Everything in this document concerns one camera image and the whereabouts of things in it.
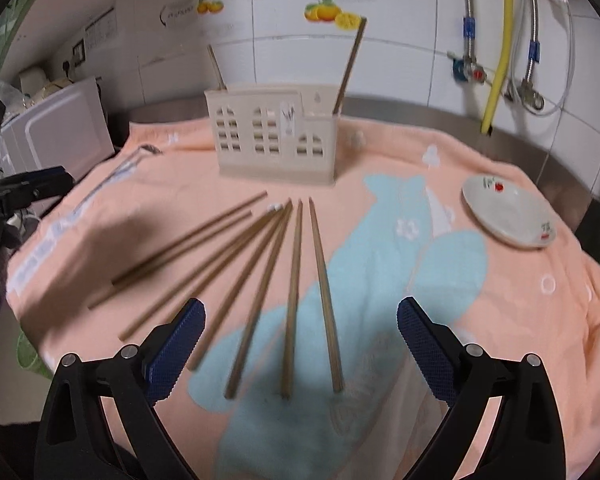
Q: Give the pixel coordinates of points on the metal water valve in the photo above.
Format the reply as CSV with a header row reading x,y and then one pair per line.
x,y
530,94

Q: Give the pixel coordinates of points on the large orange fruit sticker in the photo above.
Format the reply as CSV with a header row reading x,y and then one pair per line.
x,y
320,11

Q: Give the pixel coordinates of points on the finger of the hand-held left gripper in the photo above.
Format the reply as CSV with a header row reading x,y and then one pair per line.
x,y
45,177
7,204

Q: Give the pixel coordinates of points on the small orange fruit sticker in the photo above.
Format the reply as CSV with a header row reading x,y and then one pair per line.
x,y
210,5

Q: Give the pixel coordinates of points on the beige utensil holder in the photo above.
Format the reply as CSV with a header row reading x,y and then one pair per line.
x,y
260,135

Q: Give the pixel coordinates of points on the green plastic item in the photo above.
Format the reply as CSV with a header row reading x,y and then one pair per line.
x,y
27,356

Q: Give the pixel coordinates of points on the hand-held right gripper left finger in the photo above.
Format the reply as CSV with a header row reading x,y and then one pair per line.
x,y
175,352

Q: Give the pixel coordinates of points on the metal spoon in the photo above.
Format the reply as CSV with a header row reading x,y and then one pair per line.
x,y
149,149

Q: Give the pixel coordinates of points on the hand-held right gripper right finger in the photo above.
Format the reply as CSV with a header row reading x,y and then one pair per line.
x,y
421,347

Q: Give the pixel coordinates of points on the peach and blue towel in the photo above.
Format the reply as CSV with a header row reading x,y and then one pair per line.
x,y
420,270

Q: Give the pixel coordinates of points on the white microwave oven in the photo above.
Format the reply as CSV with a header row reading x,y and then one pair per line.
x,y
55,127

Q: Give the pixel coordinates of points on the white paper wall label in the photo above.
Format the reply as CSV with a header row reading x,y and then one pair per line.
x,y
101,25

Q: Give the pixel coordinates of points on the white plastic tube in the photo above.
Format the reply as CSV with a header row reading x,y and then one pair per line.
x,y
571,35

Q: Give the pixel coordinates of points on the wall socket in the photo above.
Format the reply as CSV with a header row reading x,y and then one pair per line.
x,y
78,52

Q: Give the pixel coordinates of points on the white flower-print plate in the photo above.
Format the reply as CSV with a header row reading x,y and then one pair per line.
x,y
505,212

